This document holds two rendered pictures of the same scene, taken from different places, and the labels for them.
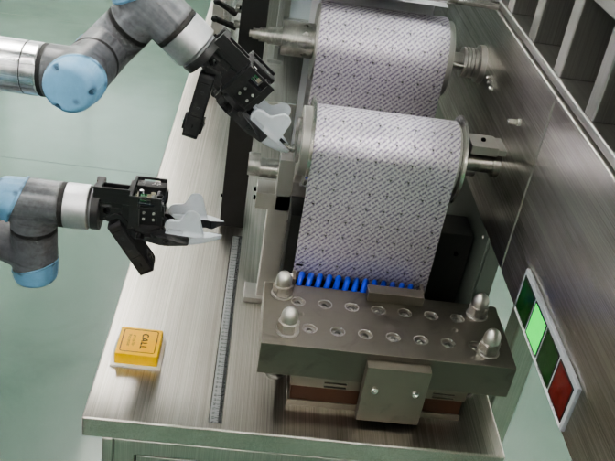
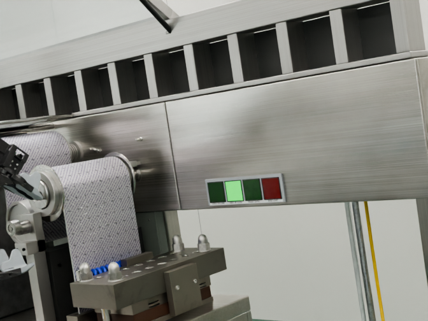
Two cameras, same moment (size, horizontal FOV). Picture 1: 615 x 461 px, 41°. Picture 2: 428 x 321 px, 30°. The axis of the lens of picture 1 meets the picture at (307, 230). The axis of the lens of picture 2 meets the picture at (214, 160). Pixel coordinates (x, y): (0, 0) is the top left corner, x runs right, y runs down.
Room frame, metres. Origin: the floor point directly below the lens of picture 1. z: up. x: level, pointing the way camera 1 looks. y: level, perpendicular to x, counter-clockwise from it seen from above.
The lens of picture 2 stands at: (-0.56, 1.09, 1.38)
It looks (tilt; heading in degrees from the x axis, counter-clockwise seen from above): 3 degrees down; 317
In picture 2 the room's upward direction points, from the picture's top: 8 degrees counter-clockwise
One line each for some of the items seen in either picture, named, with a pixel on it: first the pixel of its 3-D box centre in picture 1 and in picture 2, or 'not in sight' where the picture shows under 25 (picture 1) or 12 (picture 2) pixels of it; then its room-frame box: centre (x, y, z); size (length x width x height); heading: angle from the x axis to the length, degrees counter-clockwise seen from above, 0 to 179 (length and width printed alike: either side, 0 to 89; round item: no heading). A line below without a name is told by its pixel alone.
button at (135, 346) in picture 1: (139, 346); not in sight; (1.05, 0.25, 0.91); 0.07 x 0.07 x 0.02; 6
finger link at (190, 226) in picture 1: (193, 226); (17, 261); (1.13, 0.18, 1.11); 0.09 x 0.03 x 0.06; 87
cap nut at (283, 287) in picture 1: (284, 283); (85, 271); (1.10, 0.02, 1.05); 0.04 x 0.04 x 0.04
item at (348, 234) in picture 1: (367, 242); (104, 239); (1.18, -0.10, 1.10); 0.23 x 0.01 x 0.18; 96
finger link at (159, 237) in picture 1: (164, 233); (1, 275); (1.12, 0.23, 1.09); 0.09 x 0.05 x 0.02; 87
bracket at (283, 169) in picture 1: (267, 228); (34, 273); (1.26, 0.07, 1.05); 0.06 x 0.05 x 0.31; 96
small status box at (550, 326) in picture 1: (544, 343); (243, 190); (0.87, -0.33, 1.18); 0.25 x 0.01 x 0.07; 6
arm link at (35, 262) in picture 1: (26, 248); not in sight; (1.13, 0.46, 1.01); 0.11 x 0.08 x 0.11; 69
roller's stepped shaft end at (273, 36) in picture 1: (265, 35); not in sight; (1.47, 0.14, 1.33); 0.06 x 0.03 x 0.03; 96
